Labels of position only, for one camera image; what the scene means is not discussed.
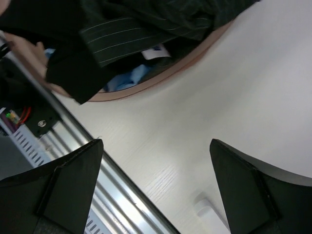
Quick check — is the light blue shirt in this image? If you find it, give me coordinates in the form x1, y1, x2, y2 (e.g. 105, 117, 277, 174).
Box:
45, 48, 156, 102

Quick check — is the white clothes rack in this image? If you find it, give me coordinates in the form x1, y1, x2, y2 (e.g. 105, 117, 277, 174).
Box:
194, 193, 230, 234

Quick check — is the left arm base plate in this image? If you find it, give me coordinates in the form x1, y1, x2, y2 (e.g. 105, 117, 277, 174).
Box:
4, 80, 61, 138

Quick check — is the light blue cable duct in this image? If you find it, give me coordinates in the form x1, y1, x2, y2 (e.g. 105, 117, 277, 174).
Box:
0, 107, 108, 234

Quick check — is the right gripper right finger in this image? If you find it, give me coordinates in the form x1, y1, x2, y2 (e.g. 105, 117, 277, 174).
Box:
210, 139, 312, 234

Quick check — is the aluminium mounting rail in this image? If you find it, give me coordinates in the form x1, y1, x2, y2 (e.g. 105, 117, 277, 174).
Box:
0, 31, 181, 234

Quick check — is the dark striped shirt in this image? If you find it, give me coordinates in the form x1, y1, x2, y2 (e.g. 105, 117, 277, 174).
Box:
80, 0, 255, 67

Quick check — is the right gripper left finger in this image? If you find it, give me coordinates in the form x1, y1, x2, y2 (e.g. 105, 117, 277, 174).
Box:
0, 139, 103, 234

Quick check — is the black shirt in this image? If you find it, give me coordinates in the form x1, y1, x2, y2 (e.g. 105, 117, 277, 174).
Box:
0, 0, 176, 105

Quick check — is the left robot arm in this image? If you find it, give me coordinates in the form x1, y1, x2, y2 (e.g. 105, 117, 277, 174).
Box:
0, 43, 32, 109

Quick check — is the pink translucent plastic basin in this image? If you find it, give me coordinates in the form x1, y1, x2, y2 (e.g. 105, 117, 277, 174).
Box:
0, 18, 236, 103

